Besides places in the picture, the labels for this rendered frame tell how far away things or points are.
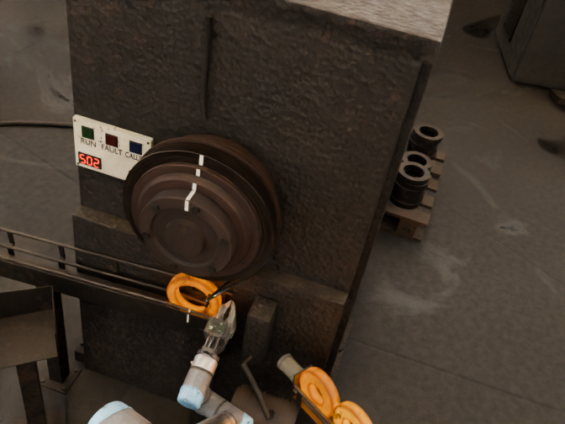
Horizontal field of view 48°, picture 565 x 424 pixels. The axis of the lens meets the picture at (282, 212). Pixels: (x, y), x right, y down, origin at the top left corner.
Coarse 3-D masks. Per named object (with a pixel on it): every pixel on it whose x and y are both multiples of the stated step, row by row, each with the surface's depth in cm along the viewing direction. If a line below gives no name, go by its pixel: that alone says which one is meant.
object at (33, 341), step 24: (48, 288) 208; (0, 312) 209; (24, 312) 212; (48, 312) 214; (0, 336) 206; (24, 336) 206; (48, 336) 207; (0, 360) 199; (24, 360) 200; (24, 384) 217; (24, 408) 225
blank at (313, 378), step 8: (312, 368) 194; (304, 376) 195; (312, 376) 192; (320, 376) 190; (328, 376) 190; (304, 384) 197; (312, 384) 196; (320, 384) 189; (328, 384) 188; (304, 392) 199; (312, 392) 197; (320, 392) 191; (328, 392) 187; (336, 392) 189; (312, 400) 196; (320, 400) 196; (328, 400) 189; (336, 400) 189; (320, 408) 194; (328, 408) 190; (328, 416) 192
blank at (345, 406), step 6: (342, 402) 187; (348, 402) 184; (336, 408) 186; (342, 408) 184; (348, 408) 182; (354, 408) 181; (360, 408) 181; (336, 414) 187; (342, 414) 185; (348, 414) 182; (354, 414) 180; (360, 414) 180; (366, 414) 180; (336, 420) 188; (342, 420) 186; (348, 420) 183; (354, 420) 181; (360, 420) 179; (366, 420) 179
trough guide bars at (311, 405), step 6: (294, 384) 199; (294, 390) 200; (300, 390) 197; (318, 390) 200; (300, 396) 197; (306, 396) 195; (300, 402) 198; (306, 402) 196; (312, 402) 194; (312, 408) 195; (318, 408) 192; (318, 414) 193; (324, 414) 191; (324, 420) 191
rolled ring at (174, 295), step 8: (176, 280) 206; (184, 280) 204; (192, 280) 203; (200, 280) 204; (208, 280) 205; (168, 288) 209; (176, 288) 208; (200, 288) 204; (208, 288) 204; (216, 288) 206; (168, 296) 211; (176, 296) 211; (184, 304) 214; (192, 304) 215; (216, 304) 207; (208, 312) 211; (216, 312) 210
